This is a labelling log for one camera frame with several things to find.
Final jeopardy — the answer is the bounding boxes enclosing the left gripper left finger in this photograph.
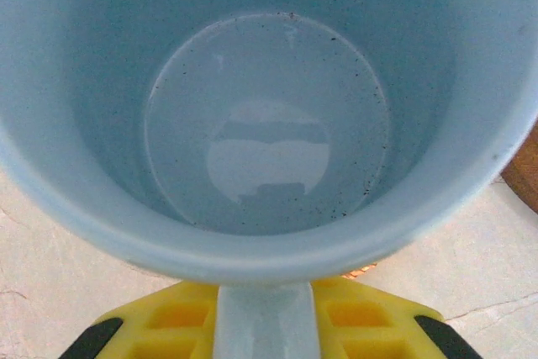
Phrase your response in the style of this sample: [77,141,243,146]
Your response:
[61,281,222,359]

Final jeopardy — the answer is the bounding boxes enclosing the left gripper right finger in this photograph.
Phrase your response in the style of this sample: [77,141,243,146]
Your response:
[313,277,483,359]

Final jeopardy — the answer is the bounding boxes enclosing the woven rattan coaster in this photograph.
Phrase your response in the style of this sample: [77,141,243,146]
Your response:
[342,261,382,281]

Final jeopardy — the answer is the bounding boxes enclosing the dark brown wooden coaster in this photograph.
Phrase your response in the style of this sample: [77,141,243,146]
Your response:
[489,121,538,228]

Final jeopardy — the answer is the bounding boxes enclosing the all blue mug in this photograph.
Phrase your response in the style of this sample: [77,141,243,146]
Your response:
[0,0,538,359]

